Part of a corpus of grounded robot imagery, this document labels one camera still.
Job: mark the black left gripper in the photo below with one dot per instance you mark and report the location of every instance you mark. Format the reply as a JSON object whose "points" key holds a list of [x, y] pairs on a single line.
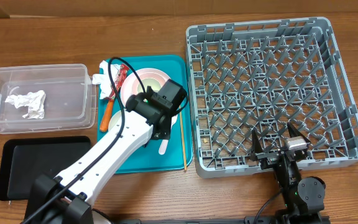
{"points": [[166, 135]]}

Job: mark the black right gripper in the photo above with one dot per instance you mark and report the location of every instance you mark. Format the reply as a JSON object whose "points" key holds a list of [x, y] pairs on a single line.
{"points": [[271, 158]]}

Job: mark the white cup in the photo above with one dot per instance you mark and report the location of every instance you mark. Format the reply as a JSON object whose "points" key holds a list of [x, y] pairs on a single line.
{"points": [[154, 83]]}

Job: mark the small white bowl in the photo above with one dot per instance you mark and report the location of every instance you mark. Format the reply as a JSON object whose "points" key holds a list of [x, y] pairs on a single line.
{"points": [[115, 122]]}

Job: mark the orange carrot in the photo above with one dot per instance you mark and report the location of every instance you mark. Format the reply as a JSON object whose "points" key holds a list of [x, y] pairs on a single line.
{"points": [[103, 127]]}

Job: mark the red snack wrapper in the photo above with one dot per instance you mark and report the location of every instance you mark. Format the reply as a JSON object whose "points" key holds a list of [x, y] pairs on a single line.
{"points": [[118, 74]]}

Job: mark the white paper ball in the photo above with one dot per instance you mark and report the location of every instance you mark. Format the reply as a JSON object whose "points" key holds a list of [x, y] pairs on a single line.
{"points": [[33, 101]]}

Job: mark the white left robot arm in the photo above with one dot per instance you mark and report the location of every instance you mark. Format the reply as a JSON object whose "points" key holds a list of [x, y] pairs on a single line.
{"points": [[69, 196]]}

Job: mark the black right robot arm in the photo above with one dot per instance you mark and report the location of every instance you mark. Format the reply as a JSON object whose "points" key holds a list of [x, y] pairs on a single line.
{"points": [[303, 197]]}

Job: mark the grey dishwasher rack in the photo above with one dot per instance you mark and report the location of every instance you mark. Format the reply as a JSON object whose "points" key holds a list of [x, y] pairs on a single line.
{"points": [[248, 78]]}

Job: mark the white plastic fork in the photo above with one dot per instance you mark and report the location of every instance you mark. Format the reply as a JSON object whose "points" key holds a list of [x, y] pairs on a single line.
{"points": [[164, 143]]}

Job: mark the teal plastic tray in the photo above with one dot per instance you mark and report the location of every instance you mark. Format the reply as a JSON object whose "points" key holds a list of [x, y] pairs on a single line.
{"points": [[147, 159]]}

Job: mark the pink bowl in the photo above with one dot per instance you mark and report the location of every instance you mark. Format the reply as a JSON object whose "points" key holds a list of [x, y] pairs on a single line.
{"points": [[136, 88]]}

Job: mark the pink plate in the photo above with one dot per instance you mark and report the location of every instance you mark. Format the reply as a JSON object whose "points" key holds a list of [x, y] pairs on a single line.
{"points": [[125, 88]]}

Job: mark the wooden chopstick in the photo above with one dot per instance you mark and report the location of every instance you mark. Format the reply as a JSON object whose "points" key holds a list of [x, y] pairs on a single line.
{"points": [[183, 143]]}

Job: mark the clear plastic bin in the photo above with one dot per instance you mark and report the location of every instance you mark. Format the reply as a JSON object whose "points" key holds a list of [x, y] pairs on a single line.
{"points": [[70, 97]]}

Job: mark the black tray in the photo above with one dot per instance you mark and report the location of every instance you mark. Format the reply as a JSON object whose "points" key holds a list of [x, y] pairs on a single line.
{"points": [[23, 160]]}

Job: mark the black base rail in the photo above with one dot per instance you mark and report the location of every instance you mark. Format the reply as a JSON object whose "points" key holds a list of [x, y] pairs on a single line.
{"points": [[179, 221]]}

